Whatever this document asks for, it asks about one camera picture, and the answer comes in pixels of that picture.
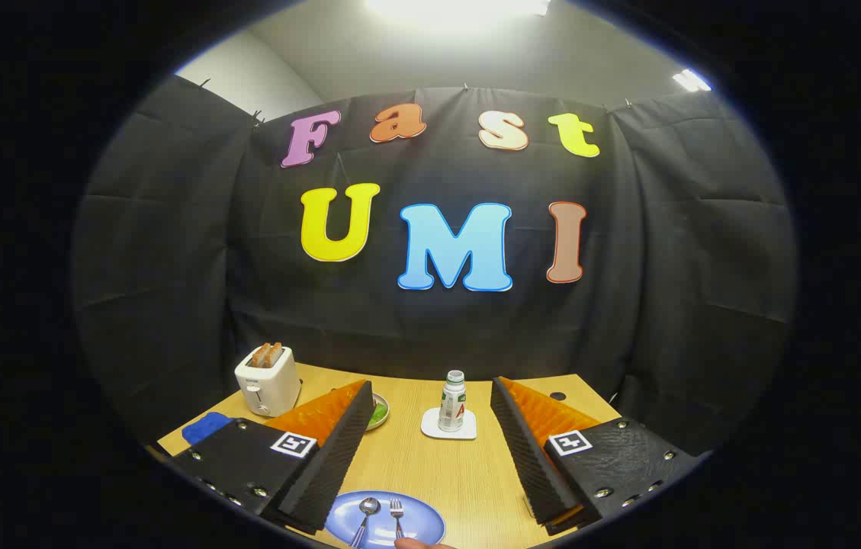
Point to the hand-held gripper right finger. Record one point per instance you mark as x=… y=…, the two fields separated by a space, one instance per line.
x=529 y=457

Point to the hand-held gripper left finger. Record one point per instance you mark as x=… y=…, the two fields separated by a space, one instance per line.
x=331 y=457

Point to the plate of toy food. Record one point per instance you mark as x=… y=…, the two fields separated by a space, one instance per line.
x=380 y=412

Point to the small clear drink bottle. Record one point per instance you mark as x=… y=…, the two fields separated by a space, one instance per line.
x=451 y=404

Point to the white toaster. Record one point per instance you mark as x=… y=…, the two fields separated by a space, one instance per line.
x=266 y=389

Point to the white square coaster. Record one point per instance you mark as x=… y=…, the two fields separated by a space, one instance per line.
x=428 y=425

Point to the blue round plate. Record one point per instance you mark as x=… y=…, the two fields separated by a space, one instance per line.
x=422 y=522

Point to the brown toast slice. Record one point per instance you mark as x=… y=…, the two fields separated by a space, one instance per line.
x=276 y=354
x=261 y=357

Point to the blue folded cloth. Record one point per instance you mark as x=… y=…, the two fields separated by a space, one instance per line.
x=205 y=427

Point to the small ceiling light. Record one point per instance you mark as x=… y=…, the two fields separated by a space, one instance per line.
x=692 y=80

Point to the large ceiling light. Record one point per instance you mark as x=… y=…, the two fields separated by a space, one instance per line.
x=453 y=8

